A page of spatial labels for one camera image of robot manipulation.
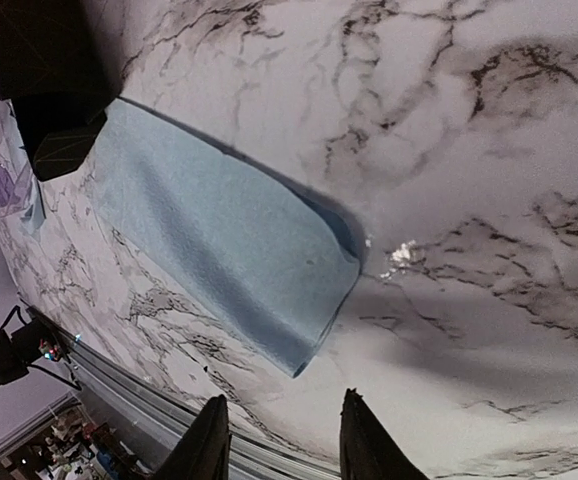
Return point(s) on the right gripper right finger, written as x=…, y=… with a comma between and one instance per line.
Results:
x=367, y=451

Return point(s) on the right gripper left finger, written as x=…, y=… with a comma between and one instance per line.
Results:
x=203, y=451

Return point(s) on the blue cleaning cloth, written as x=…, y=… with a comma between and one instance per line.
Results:
x=271, y=264
x=28, y=210

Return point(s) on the black glasses case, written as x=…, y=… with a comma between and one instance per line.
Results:
x=54, y=78

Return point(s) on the front aluminium rail base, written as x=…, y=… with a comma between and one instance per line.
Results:
x=166, y=419

